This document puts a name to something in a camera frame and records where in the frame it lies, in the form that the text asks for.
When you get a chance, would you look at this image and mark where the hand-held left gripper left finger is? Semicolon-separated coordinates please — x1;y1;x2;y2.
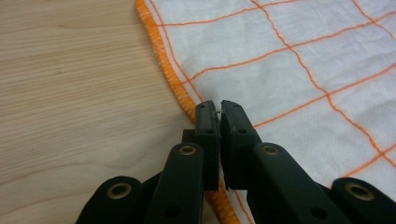
143;100;222;224

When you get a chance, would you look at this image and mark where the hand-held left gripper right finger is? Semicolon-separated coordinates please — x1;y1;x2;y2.
219;99;355;224

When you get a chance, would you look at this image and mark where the white cloth with orange checks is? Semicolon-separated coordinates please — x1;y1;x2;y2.
134;0;396;224

